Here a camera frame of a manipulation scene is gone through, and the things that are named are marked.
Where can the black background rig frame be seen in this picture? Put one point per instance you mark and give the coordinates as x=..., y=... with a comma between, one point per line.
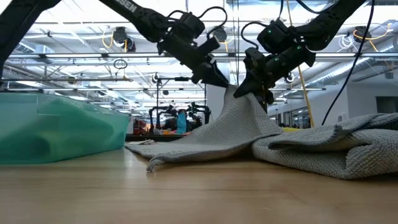
x=181, y=79

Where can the dark wall panel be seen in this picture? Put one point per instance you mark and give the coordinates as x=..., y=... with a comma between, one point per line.
x=387, y=104

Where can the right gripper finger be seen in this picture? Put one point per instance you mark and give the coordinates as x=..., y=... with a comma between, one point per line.
x=248, y=87
x=265, y=98

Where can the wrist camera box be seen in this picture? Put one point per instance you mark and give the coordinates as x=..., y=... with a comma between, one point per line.
x=210, y=45
x=254, y=59

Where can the red equipment box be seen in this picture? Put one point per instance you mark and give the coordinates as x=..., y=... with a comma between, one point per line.
x=140, y=127

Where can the small teal cloth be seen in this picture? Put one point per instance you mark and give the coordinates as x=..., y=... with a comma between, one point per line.
x=181, y=123

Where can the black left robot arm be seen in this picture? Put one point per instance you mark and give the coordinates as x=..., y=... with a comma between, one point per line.
x=140, y=12

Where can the long ceiling light bar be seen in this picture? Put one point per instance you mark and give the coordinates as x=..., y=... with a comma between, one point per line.
x=77, y=55

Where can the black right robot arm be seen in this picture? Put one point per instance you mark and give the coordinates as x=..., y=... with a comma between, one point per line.
x=329, y=21

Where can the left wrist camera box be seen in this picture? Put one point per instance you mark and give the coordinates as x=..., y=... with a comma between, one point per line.
x=210, y=45

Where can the white pillar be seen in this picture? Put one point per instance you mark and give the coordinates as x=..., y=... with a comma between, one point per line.
x=216, y=99

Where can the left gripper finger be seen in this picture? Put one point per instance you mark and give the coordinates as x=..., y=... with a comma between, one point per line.
x=199, y=77
x=217, y=77

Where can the grey waffle microfiber towel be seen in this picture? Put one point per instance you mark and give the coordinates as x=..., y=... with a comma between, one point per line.
x=230, y=130

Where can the silver air duct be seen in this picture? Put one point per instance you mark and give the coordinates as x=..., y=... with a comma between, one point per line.
x=345, y=70
x=25, y=47

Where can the smooth grey microfiber towel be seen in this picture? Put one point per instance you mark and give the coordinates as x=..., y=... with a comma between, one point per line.
x=326, y=155

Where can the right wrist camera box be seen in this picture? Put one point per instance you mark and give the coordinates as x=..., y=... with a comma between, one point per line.
x=254, y=59

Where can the teal translucent plastic bin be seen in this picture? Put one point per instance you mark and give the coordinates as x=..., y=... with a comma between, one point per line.
x=62, y=133

